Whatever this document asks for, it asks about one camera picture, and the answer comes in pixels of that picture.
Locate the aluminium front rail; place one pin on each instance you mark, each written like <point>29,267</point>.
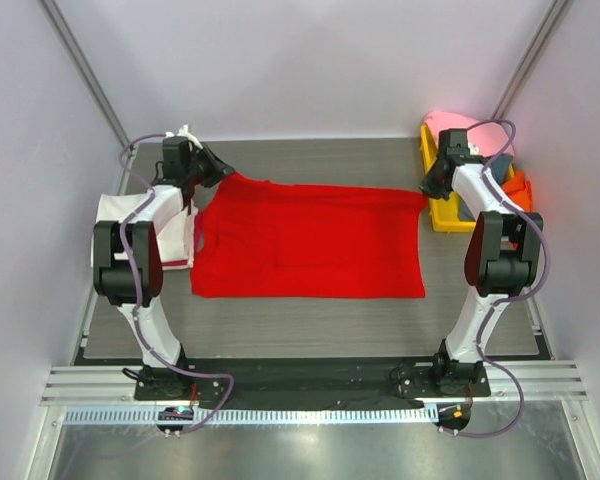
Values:
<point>528,379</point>

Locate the slotted white cable duct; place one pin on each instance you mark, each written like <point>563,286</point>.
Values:
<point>182,416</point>

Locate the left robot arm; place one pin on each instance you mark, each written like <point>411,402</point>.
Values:
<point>127,265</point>

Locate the folded white t shirt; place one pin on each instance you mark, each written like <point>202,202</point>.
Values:
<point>116,208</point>

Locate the orange t shirt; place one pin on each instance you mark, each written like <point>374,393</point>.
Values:
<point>519,190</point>

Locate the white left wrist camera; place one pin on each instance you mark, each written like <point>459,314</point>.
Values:
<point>184,131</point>

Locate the aluminium corner post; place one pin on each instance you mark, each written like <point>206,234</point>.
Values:
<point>552,19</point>
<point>78,58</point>

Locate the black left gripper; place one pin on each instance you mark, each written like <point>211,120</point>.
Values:
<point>218,168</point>

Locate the right aluminium corner post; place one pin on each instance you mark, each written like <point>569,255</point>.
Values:
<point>552,19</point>

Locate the pink t shirt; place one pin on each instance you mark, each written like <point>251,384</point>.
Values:
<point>488,138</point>

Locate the grey t shirt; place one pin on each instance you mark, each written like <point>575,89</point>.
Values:
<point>500,168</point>

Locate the left aluminium corner post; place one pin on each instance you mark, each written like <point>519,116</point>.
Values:
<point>78,58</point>

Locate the red t shirt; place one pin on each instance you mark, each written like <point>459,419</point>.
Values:
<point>262,239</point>

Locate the yellow plastic bin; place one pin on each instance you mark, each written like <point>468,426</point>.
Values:
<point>444,214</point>

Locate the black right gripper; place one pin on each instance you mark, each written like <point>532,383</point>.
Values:
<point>436,176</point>

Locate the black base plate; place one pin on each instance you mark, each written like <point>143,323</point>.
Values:
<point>312,384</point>

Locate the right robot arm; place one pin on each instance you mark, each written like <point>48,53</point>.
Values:
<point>501,260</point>

